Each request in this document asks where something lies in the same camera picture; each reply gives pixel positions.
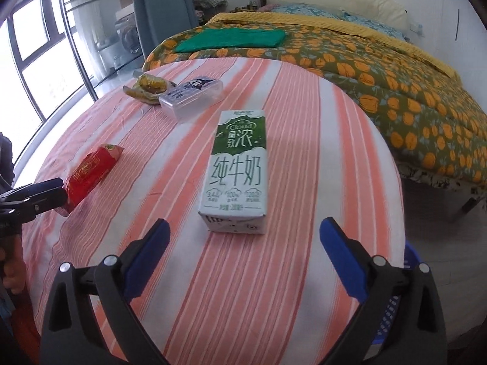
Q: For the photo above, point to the white and green milk carton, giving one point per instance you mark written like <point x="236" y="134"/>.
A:
<point x="236" y="175"/>

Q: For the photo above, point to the blue plastic basket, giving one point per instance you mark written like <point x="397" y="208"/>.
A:
<point x="413" y="254"/>

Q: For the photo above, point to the glass partition with metal rails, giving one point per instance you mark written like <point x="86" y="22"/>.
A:
<point x="95" y="26"/>

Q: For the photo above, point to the dark cloth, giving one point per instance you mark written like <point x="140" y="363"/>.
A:
<point x="5" y="159"/>

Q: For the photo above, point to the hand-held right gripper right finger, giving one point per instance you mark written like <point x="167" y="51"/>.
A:
<point x="342" y="262"/>

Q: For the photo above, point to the yellow and silver snack packet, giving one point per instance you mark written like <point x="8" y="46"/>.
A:
<point x="150" y="83"/>

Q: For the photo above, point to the black framed window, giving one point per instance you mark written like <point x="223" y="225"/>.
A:
<point x="34" y="34"/>

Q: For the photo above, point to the clear plastic box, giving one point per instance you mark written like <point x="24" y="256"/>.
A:
<point x="190" y="99"/>

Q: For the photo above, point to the red snack packet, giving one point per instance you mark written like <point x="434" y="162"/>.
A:
<point x="91" y="171"/>

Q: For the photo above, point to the grey blue curtain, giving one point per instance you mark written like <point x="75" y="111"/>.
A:
<point x="163" y="7"/>

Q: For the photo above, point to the person's left hand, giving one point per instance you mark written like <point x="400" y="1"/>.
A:
<point x="15" y="273"/>

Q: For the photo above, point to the person's orange clothing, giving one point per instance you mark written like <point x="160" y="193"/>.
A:
<point x="24" y="338"/>

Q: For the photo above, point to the white wardrobe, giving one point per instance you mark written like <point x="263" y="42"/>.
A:
<point x="464" y="0"/>

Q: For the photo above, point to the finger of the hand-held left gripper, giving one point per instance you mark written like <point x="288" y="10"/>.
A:
<point x="45" y="186"/>
<point x="49" y="200"/>

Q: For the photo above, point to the washing machine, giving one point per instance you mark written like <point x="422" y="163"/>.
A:
<point x="129" y="36"/>

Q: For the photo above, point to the yellow waffle blanket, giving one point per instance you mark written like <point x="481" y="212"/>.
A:
<point x="418" y="49"/>

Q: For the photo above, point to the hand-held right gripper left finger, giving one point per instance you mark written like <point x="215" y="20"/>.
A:
<point x="150" y="258"/>

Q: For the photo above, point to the teal patterned pillow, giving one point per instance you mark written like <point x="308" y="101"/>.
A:
<point x="376" y="26"/>
<point x="304" y="10"/>

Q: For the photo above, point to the folded green cloth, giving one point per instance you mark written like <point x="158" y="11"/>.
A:
<point x="228" y="40"/>

